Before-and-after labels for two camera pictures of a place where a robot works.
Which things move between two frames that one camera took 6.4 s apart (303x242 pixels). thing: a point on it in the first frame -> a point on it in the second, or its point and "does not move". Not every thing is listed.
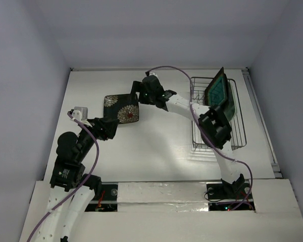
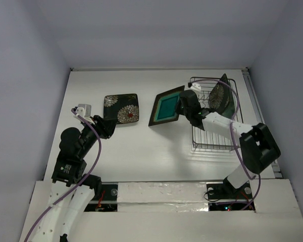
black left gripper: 105,127 does not move
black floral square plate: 123,108 does not move
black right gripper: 137,90 -> 182,106
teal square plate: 216,94 -> 164,109
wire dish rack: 198,85 does not move
